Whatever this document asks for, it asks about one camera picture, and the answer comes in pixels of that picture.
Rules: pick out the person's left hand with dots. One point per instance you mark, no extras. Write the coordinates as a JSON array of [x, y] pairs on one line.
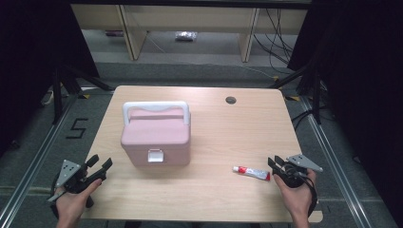
[[71, 205]]

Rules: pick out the yellow black floor tape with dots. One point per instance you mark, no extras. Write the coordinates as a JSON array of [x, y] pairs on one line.
[[84, 96], [275, 77], [293, 98]]

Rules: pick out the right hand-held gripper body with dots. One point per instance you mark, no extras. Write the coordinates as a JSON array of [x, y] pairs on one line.
[[301, 161]]

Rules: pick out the pink storage box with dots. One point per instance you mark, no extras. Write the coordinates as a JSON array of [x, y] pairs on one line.
[[155, 133]]

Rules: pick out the red and silver ointment tube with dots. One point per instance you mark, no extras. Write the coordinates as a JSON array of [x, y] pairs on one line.
[[253, 173]]

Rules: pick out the aluminium floor rail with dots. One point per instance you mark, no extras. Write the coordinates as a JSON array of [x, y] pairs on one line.
[[332, 158], [38, 158]]

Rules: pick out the black curtain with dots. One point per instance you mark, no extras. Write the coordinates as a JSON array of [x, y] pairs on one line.
[[364, 63], [31, 47]]

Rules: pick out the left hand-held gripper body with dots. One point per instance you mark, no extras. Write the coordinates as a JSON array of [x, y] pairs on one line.
[[69, 171]]

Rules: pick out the small pink packet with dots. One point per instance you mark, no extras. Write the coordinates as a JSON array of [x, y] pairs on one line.
[[114, 33]]

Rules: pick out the clear plastic bag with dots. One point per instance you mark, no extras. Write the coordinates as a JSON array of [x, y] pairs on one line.
[[186, 35]]

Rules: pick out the person's right hand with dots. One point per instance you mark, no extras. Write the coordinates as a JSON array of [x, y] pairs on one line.
[[299, 199]]

